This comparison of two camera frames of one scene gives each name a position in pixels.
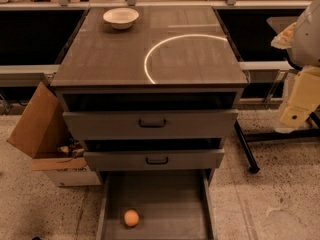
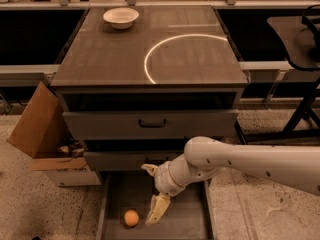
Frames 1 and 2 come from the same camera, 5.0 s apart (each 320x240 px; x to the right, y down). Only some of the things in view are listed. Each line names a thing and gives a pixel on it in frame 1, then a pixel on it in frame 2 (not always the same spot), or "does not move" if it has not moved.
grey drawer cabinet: (161, 96) does not move
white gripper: (307, 39) -> (164, 179)
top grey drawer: (149, 124) does not move
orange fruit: (131, 217) does not move
